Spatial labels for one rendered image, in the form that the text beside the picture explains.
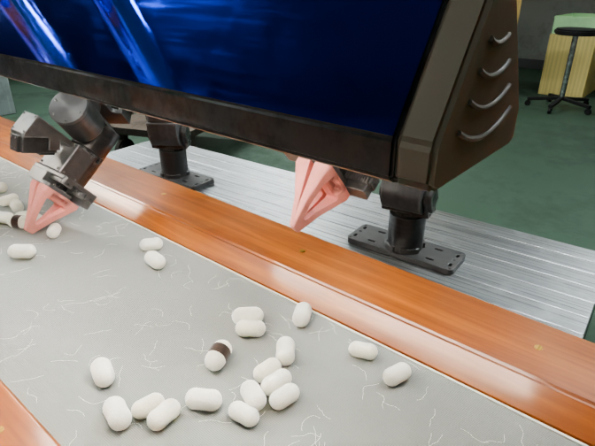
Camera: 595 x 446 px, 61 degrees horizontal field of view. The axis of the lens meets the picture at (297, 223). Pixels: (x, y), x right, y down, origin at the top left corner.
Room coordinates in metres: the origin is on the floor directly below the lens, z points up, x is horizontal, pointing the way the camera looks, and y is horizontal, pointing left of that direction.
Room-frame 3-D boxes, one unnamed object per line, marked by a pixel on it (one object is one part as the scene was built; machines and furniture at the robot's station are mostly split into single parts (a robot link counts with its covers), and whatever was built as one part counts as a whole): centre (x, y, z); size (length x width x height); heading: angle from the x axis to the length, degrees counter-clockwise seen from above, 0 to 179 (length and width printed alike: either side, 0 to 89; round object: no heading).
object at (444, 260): (0.78, -0.19, 0.71); 0.20 x 0.07 x 0.08; 54
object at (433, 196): (0.77, -0.19, 0.77); 0.09 x 0.06 x 0.06; 58
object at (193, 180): (1.13, 0.29, 0.71); 0.20 x 0.07 x 0.08; 54
